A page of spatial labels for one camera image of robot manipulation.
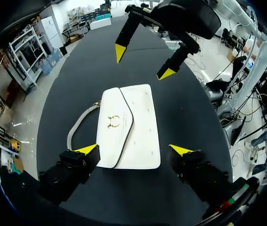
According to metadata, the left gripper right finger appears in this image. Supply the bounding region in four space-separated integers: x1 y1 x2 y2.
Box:
168 144 233 210

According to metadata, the white cable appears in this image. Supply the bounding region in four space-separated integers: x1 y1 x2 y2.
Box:
246 3 262 36

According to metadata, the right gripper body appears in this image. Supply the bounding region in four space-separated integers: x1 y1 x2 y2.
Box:
145 0 221 40

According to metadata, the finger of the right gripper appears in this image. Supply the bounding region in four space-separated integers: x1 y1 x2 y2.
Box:
156 39 200 81
114 4 148 64

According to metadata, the person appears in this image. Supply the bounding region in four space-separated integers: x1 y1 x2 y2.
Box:
243 37 265 61

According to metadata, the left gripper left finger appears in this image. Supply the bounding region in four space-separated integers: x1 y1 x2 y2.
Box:
38 144 101 206

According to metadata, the white handbag with gold clasp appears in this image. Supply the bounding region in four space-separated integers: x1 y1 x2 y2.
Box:
67 84 162 170

